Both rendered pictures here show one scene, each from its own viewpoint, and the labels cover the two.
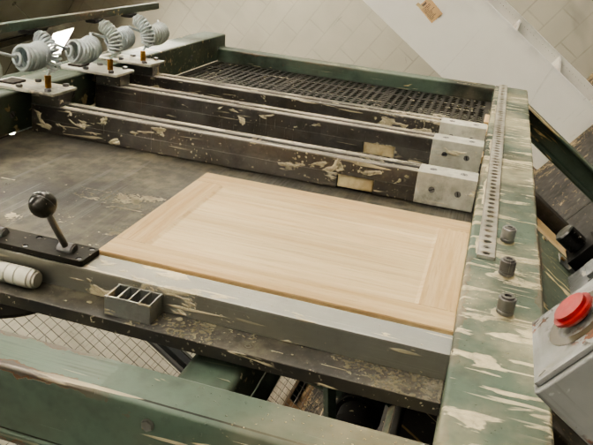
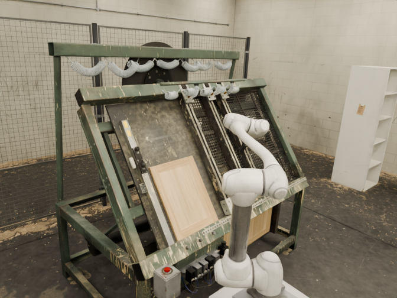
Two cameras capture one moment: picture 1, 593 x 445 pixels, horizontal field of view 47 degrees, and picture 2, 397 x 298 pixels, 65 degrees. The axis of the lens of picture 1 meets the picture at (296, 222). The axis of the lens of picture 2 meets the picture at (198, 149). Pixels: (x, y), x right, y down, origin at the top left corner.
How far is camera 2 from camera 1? 147 cm
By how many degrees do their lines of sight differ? 23
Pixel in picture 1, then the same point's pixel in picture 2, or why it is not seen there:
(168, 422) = (123, 222)
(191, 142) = (198, 142)
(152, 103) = (210, 112)
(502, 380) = (168, 258)
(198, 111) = (215, 126)
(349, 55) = (339, 81)
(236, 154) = (203, 155)
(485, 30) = (366, 134)
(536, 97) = (354, 166)
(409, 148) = not seen: hidden behind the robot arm
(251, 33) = (322, 37)
